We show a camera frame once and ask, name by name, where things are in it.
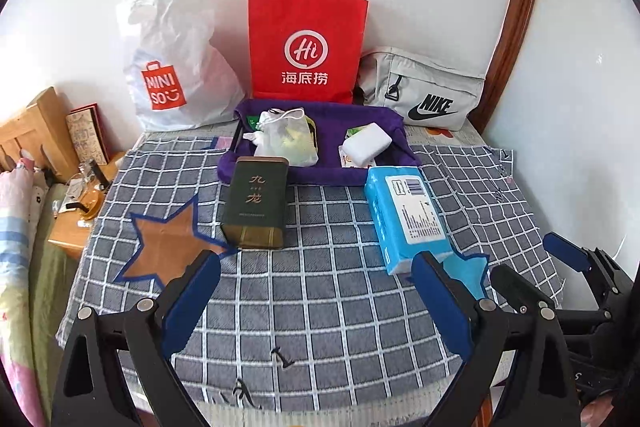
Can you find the white rectangular pack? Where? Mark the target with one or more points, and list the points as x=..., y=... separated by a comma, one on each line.
x=367, y=144

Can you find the person's right hand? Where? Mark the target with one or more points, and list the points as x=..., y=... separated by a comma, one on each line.
x=605, y=412

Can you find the purple towel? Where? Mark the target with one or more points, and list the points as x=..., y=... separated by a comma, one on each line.
x=330, y=142

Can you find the green tissue packet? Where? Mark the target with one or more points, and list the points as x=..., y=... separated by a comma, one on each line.
x=355, y=132

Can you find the dark green tin box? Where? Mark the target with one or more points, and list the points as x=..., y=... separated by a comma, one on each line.
x=255, y=197

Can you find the green and white package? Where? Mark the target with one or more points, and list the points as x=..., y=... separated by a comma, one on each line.
x=255, y=119

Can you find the wooden door frame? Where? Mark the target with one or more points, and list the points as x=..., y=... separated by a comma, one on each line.
x=520, y=7

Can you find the red paper bag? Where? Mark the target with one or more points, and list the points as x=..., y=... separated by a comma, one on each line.
x=310, y=22

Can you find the light green bedding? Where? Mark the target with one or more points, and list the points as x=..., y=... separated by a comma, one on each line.
x=52, y=287

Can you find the white plastic shopping bag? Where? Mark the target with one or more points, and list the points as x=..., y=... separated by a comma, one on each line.
x=175, y=57

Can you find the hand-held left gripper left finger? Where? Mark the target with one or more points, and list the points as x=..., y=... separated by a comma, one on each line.
x=195, y=302

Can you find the blue tissue pack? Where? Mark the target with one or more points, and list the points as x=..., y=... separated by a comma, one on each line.
x=400, y=217

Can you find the grey checked blanket with stars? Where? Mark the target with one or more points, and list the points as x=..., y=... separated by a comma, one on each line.
x=325, y=297

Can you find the pink floral quilt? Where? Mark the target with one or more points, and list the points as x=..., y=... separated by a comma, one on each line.
x=20, y=257

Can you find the fruit print packet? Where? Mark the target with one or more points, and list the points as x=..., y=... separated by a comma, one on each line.
x=347, y=159

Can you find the patterned book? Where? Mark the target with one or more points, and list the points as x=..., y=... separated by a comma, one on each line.
x=87, y=137

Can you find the orange round dish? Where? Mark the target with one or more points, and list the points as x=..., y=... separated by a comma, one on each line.
x=91, y=207

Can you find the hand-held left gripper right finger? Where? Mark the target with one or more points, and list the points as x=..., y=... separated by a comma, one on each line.
x=440, y=302

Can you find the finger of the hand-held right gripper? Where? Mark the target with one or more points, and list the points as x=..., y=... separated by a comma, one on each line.
x=512, y=287
x=565, y=249

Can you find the grey waist bag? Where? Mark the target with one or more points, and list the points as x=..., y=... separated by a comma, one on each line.
x=440, y=87

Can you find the wooden nightstand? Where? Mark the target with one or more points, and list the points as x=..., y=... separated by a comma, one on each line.
x=70, y=237

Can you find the wooden headboard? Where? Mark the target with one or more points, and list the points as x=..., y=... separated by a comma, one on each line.
x=35, y=122

